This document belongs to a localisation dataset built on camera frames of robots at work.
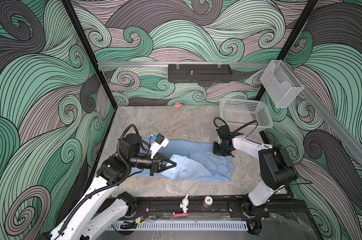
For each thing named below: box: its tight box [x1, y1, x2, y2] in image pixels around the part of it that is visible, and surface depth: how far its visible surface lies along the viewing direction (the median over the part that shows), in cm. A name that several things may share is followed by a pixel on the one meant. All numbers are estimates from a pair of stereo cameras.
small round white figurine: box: [204, 195, 213, 206], surface depth 72 cm
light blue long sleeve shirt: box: [131, 138, 235, 183], surface depth 84 cm
